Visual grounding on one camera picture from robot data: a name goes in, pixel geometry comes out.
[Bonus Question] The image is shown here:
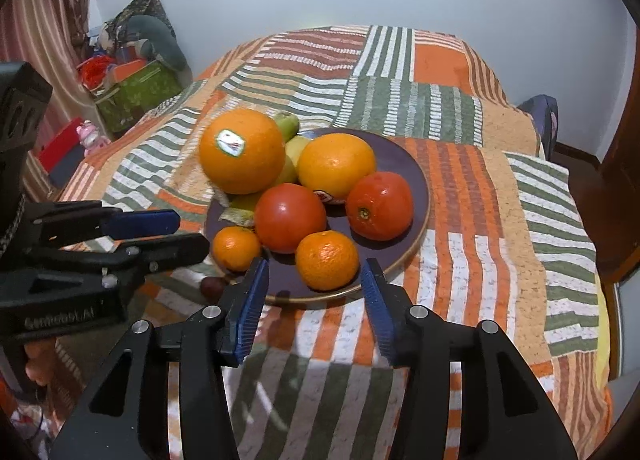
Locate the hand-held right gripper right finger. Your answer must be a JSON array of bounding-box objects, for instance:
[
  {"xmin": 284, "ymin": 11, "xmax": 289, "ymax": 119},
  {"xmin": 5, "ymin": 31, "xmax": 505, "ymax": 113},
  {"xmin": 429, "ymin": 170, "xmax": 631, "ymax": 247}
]
[{"xmin": 361, "ymin": 258, "xmax": 578, "ymax": 460}]

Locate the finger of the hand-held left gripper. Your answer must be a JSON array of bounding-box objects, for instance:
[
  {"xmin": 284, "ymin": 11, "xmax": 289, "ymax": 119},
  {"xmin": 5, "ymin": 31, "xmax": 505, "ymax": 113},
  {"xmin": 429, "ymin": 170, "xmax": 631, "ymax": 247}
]
[
  {"xmin": 30, "ymin": 232, "xmax": 211, "ymax": 291},
  {"xmin": 35, "ymin": 202, "xmax": 181, "ymax": 246}
]

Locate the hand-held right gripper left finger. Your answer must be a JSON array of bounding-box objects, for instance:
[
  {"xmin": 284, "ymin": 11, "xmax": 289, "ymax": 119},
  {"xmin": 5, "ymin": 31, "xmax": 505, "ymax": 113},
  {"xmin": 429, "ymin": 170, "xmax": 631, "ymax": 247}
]
[{"xmin": 50, "ymin": 257, "xmax": 270, "ymax": 460}]

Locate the small tangerine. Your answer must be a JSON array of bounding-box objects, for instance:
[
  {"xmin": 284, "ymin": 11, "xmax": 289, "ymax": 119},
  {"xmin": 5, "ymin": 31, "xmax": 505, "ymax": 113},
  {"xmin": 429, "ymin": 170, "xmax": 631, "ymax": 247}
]
[
  {"xmin": 295, "ymin": 230, "xmax": 361, "ymax": 292},
  {"xmin": 212, "ymin": 226, "xmax": 262, "ymax": 273}
]

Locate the red tomato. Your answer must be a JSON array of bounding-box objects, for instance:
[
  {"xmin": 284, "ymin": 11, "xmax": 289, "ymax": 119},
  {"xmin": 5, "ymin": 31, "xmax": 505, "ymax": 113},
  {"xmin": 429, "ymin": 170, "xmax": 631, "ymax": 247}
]
[
  {"xmin": 345, "ymin": 171, "xmax": 415, "ymax": 242},
  {"xmin": 254, "ymin": 183, "xmax": 328, "ymax": 255}
]

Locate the large orange white sticker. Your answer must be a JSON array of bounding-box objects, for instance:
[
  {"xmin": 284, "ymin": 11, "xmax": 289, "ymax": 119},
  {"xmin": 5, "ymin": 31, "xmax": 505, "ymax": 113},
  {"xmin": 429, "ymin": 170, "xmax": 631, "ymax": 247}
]
[{"xmin": 199, "ymin": 108, "xmax": 287, "ymax": 195}]

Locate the large orange red sticker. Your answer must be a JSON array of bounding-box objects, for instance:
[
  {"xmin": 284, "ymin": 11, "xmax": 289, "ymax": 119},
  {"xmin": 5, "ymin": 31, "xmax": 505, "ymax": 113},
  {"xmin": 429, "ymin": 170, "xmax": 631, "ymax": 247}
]
[{"xmin": 297, "ymin": 133, "xmax": 378, "ymax": 205}]

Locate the purple round plate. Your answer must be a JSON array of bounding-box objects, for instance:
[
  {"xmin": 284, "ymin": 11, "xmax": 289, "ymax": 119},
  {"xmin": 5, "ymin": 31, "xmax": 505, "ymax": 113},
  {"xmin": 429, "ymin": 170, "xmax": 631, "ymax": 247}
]
[{"xmin": 204, "ymin": 127, "xmax": 431, "ymax": 305}]

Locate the person's left hand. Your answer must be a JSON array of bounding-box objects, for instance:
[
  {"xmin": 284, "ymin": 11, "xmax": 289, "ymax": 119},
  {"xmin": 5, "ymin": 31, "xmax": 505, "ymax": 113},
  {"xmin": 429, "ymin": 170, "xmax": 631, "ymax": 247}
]
[{"xmin": 25, "ymin": 340, "xmax": 56, "ymax": 386}]

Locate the dark red jujube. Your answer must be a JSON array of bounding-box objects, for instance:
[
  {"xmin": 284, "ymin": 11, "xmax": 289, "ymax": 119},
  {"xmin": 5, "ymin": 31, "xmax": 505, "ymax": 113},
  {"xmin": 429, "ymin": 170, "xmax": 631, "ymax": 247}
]
[{"xmin": 200, "ymin": 276, "xmax": 227, "ymax": 300}]

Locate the pink toy figure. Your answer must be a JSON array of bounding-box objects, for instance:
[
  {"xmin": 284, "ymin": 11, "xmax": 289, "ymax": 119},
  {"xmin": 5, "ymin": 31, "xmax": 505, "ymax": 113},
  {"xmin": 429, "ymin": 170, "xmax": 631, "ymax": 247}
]
[{"xmin": 76, "ymin": 120, "xmax": 112, "ymax": 157}]

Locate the red flat box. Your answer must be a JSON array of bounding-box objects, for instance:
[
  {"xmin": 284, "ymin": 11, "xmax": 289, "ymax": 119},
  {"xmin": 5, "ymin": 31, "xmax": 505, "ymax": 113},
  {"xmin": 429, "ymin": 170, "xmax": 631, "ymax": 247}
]
[{"xmin": 37, "ymin": 117, "xmax": 87, "ymax": 189}]

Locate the striped patchwork blanket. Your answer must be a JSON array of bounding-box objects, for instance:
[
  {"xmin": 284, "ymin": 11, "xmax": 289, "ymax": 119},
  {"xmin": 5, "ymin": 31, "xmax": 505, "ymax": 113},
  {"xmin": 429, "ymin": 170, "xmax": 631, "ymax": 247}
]
[{"xmin": 22, "ymin": 25, "xmax": 613, "ymax": 460}]

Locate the green storage box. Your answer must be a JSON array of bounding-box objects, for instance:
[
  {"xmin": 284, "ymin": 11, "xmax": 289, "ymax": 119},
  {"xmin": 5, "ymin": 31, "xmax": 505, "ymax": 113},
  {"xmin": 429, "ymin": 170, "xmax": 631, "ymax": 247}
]
[{"xmin": 94, "ymin": 60, "xmax": 184, "ymax": 134}]

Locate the orange cardboard box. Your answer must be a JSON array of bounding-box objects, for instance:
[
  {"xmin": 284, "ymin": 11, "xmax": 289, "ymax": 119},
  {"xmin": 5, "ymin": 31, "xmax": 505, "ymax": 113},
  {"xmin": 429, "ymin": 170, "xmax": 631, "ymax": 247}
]
[{"xmin": 106, "ymin": 57, "xmax": 151, "ymax": 87}]

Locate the red plastic bag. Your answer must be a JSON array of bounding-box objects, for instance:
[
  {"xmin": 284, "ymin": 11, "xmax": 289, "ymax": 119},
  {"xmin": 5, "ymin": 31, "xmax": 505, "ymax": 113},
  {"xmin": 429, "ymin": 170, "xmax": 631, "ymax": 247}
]
[{"xmin": 76, "ymin": 56, "xmax": 114, "ymax": 89}]

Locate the camouflage cloth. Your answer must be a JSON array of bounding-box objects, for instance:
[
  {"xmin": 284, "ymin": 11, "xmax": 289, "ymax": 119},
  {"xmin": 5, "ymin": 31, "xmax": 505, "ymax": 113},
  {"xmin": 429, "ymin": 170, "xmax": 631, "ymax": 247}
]
[{"xmin": 112, "ymin": 0, "xmax": 177, "ymax": 41}]

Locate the striped red curtain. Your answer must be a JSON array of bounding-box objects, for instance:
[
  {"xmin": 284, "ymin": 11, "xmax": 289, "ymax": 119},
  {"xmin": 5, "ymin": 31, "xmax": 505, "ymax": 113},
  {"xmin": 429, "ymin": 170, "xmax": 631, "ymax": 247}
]
[{"xmin": 0, "ymin": 0, "xmax": 103, "ymax": 151}]

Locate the brown wooden door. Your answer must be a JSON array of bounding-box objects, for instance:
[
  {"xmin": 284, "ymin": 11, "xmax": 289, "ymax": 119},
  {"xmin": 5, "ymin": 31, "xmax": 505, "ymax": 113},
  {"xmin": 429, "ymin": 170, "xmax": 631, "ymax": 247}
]
[{"xmin": 569, "ymin": 15, "xmax": 640, "ymax": 286}]

